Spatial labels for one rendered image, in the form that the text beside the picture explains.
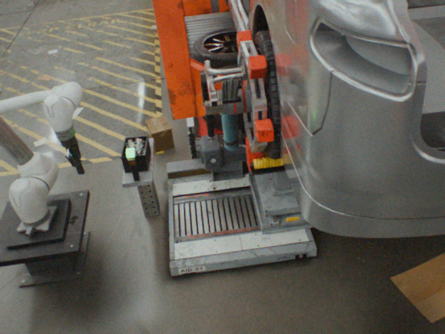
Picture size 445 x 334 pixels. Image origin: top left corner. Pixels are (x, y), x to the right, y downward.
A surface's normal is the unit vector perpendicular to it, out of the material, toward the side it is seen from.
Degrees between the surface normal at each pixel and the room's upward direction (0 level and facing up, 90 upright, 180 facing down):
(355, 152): 89
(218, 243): 0
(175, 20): 90
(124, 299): 0
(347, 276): 0
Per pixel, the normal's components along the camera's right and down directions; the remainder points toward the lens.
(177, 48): 0.11, 0.60
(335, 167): -0.72, 0.52
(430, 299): -0.05, -0.78
